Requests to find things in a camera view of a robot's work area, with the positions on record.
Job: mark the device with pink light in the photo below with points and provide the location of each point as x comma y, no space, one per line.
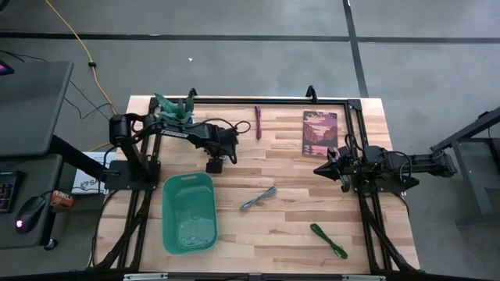
4,69

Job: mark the green potted plant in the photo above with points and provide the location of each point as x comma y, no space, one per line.
176,111

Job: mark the teal plastic bin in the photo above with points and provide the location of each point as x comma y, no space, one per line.
189,214

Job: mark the white printed box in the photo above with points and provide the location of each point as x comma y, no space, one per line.
88,179

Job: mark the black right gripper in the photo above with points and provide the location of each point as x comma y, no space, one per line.
359,166

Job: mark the black keyboard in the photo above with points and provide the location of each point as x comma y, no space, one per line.
8,191

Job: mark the flat grey board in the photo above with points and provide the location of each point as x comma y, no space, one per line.
320,134

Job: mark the small orange box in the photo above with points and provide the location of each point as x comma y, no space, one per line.
61,199

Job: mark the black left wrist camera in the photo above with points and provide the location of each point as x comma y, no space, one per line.
214,165

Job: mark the grey side desk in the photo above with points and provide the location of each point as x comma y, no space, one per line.
31,109

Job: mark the black aluminium table frame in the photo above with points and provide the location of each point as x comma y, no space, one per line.
273,101

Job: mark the black side stand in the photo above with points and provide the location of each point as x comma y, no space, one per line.
472,168

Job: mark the black computer mouse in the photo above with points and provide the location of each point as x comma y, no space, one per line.
30,214

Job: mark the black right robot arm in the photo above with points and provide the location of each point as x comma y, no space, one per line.
426,161

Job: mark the silver metal bracket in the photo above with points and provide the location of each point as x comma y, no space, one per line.
363,277
144,276

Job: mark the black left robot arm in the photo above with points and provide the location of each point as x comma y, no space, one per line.
173,133

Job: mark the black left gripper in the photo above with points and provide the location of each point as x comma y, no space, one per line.
216,140

